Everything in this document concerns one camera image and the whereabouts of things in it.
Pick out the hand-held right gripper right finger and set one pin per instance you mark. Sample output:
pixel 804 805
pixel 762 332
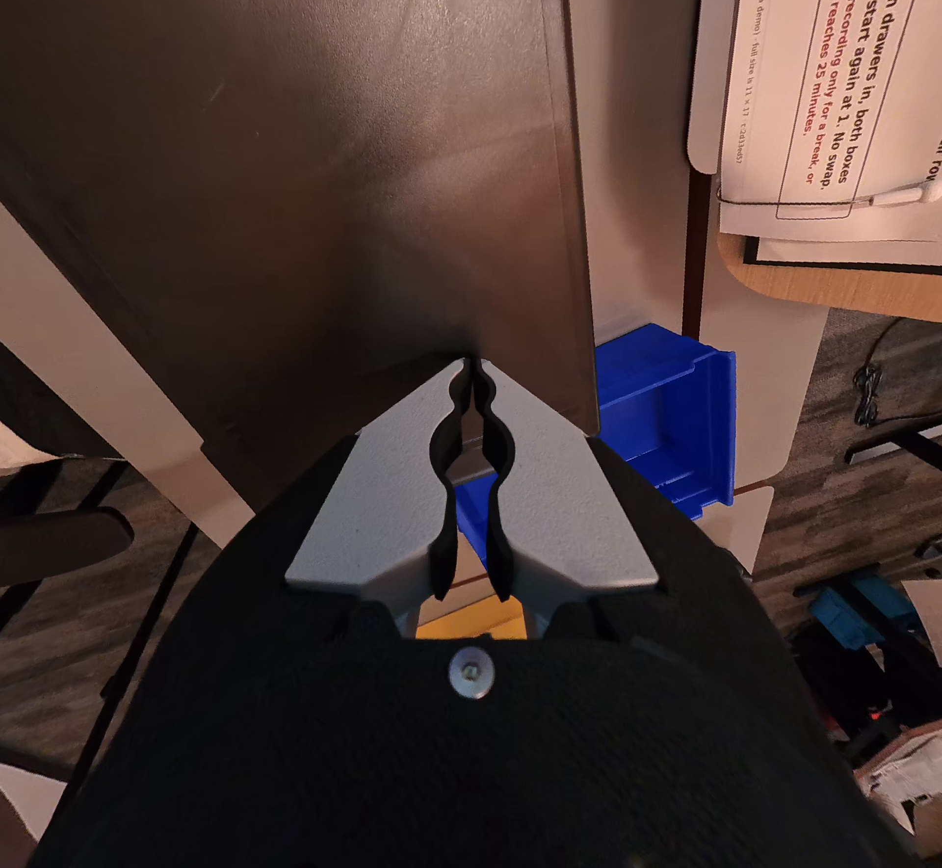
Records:
pixel 574 515

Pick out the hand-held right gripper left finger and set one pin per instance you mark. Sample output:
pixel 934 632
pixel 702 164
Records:
pixel 368 515

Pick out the black drawer cabinet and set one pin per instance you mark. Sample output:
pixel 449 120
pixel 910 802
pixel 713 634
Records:
pixel 294 147

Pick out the blue plastic bin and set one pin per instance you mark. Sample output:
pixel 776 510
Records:
pixel 662 404

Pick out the yellow bin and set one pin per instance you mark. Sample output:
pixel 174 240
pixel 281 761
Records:
pixel 471 629

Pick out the teal blue floor object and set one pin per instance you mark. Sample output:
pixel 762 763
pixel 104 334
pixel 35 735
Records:
pixel 846 618

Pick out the black office chair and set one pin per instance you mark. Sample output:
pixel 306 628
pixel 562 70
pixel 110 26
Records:
pixel 66 544

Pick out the thin black stand pole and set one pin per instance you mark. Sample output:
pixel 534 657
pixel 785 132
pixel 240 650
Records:
pixel 110 685

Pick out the black table foot bar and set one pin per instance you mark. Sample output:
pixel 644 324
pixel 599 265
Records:
pixel 883 450

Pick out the black-bordered white sheet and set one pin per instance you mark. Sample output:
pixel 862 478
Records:
pixel 809 252

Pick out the beige paper sheet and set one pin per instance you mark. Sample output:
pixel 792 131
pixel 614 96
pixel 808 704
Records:
pixel 927 618

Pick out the cardboard box with papers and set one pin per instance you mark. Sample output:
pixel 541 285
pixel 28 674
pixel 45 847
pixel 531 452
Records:
pixel 905 780

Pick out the white rounded panel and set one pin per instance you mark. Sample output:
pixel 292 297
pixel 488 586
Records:
pixel 714 110

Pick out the white instruction sheet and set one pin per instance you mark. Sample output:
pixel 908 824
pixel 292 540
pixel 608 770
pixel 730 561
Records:
pixel 809 36

